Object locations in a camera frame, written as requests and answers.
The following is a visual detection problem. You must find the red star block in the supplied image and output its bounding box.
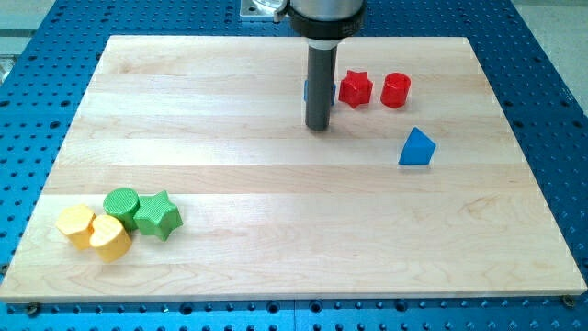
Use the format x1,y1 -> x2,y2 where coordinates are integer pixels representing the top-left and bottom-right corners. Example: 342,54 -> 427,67
338,70 -> 373,108

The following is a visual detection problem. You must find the yellow heart block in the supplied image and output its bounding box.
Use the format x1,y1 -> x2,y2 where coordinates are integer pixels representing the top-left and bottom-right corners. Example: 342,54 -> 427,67
89,215 -> 132,263

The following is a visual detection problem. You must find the yellow hexagon block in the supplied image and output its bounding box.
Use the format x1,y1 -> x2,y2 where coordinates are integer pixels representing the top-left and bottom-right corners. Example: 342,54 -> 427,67
55,204 -> 96,250

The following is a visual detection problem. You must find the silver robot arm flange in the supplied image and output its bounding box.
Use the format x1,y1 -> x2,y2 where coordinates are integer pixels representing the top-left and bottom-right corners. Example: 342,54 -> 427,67
273,0 -> 367,40

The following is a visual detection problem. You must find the red cylinder block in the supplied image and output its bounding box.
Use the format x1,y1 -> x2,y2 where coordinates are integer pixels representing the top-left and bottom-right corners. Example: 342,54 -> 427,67
380,72 -> 412,108

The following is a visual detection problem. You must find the wooden board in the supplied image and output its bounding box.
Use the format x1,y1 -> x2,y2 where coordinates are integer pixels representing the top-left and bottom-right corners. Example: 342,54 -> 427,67
1,35 -> 586,303

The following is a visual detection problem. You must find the green star block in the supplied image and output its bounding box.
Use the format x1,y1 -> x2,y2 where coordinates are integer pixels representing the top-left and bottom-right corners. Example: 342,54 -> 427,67
133,190 -> 184,242

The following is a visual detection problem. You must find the blue triangle block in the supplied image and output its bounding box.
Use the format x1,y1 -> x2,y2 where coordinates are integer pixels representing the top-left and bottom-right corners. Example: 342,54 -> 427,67
399,127 -> 436,166

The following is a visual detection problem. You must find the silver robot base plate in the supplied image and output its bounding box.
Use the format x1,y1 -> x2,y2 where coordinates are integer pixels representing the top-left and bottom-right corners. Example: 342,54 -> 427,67
240,0 -> 287,19

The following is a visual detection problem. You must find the green cylinder block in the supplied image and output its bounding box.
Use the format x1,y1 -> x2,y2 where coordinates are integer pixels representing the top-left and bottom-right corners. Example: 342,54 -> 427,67
103,188 -> 140,232

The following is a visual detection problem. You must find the blue block behind rod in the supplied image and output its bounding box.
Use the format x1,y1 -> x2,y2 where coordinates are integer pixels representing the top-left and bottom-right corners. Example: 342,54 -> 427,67
303,79 -> 336,106

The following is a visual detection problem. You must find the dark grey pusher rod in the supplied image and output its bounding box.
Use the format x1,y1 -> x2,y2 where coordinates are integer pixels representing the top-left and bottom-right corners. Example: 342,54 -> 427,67
305,39 -> 341,131

